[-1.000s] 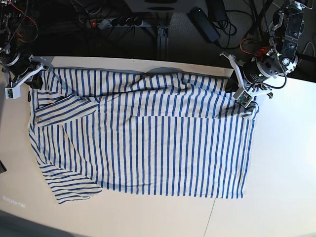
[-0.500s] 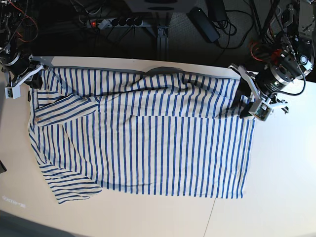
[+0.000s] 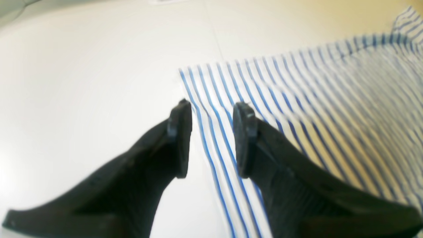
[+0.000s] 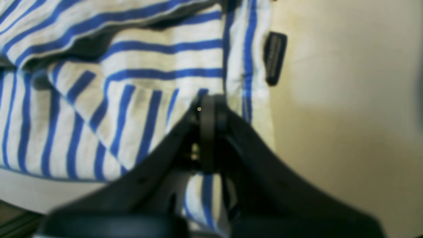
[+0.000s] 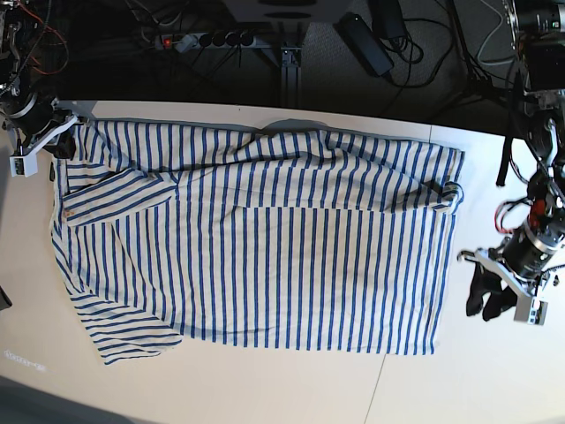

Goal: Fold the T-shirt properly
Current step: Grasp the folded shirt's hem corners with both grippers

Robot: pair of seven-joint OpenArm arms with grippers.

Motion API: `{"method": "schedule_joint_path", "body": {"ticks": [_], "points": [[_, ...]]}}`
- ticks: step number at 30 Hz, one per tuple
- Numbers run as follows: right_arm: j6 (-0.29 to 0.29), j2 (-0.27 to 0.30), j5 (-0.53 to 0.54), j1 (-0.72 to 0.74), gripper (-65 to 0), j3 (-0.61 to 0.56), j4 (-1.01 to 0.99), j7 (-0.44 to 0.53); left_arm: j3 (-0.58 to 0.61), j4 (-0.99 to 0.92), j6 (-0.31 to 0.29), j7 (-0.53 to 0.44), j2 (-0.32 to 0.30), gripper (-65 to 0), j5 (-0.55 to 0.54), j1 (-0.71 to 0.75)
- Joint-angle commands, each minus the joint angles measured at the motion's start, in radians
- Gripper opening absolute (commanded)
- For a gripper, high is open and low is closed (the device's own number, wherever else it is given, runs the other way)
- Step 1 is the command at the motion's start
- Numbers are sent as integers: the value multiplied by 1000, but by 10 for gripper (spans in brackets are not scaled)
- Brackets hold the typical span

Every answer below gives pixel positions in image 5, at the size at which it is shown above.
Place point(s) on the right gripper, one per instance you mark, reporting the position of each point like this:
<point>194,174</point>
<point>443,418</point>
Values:
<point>38,122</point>

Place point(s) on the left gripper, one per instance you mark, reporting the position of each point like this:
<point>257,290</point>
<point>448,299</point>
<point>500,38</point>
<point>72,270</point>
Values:
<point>511,270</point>

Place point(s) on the blue white striped T-shirt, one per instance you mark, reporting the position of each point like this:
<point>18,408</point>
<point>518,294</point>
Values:
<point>317,241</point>

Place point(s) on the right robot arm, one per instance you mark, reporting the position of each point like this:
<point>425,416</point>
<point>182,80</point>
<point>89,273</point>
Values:
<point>34,54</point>

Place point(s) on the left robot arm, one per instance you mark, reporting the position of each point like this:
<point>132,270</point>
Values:
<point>535,79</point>

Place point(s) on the black power strip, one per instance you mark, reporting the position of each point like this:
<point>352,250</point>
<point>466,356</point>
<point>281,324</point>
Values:
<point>183,42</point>

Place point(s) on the dark object at left edge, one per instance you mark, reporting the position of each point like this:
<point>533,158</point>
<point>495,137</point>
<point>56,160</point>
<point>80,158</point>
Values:
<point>5,301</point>

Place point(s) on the black tripod stand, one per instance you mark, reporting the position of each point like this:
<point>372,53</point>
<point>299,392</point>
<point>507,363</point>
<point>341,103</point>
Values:
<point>479,84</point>

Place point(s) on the black power adapter brick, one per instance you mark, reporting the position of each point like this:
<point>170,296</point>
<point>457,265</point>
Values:
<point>367,49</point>

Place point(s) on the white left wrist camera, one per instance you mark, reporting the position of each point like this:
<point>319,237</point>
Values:
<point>531,310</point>

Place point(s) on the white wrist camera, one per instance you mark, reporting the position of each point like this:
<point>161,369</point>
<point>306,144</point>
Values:
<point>531,310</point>
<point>25,165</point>

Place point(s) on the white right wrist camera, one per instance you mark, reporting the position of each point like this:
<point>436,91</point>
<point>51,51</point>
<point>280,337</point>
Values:
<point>25,165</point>

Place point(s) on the aluminium frame post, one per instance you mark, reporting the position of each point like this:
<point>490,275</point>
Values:
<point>291,39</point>

